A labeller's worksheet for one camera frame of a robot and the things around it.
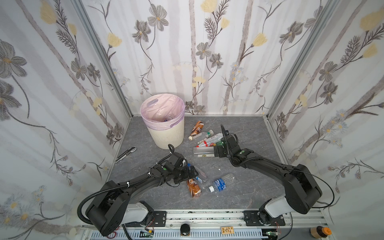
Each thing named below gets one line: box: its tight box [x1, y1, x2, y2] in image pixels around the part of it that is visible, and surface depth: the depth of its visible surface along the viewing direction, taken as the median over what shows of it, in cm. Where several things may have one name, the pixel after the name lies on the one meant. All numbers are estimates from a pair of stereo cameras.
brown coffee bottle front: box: [187, 178, 202, 198], surface depth 81 cm
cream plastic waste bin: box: [140, 108, 185, 150], surface depth 90 cm
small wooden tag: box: [221, 226, 235, 235], surface depth 72 cm
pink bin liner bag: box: [140, 93, 186, 131], surface depth 95 cm
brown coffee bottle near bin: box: [188, 120, 205, 141], surface depth 109 cm
